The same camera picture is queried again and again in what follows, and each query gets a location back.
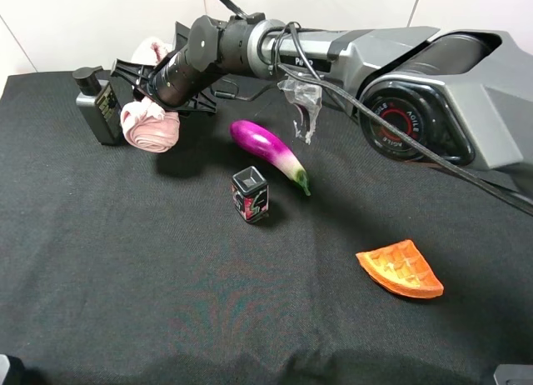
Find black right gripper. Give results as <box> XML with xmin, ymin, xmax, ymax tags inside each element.
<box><xmin>110</xmin><ymin>20</ymin><xmax>240</xmax><ymax>117</ymax></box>

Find pink towel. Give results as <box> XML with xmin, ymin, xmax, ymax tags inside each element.
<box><xmin>120</xmin><ymin>37</ymin><xmax>180</xmax><ymax>153</ymax></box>

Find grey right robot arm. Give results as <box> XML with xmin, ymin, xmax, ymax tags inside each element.
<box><xmin>112</xmin><ymin>13</ymin><xmax>532</xmax><ymax>173</ymax></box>

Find black pump dispenser bottle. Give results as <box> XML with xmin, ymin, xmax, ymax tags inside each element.
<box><xmin>72</xmin><ymin>66</ymin><xmax>123</xmax><ymax>146</ymax></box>

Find purple toy eggplant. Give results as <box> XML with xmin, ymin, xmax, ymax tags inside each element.
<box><xmin>230</xmin><ymin>120</ymin><xmax>311</xmax><ymax>196</ymax></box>

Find small black patterned tin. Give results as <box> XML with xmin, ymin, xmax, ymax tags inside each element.
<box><xmin>232</xmin><ymin>166</ymin><xmax>269</xmax><ymax>223</ymax></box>

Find clear plastic wrap scrap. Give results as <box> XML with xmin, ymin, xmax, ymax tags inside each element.
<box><xmin>277</xmin><ymin>78</ymin><xmax>322</xmax><ymax>145</ymax></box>

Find black table cloth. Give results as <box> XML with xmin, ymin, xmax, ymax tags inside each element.
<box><xmin>1</xmin><ymin>72</ymin><xmax>532</xmax><ymax>384</ymax></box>

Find orange toy waffle slice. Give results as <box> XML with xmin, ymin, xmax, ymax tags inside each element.
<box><xmin>356</xmin><ymin>239</ymin><xmax>444</xmax><ymax>299</ymax></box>

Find grey right base corner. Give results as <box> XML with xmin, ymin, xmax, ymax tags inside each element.
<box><xmin>493</xmin><ymin>364</ymin><xmax>533</xmax><ymax>385</ymax></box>

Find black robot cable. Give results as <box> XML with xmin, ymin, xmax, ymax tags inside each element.
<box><xmin>205</xmin><ymin>0</ymin><xmax>533</xmax><ymax>218</ymax></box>

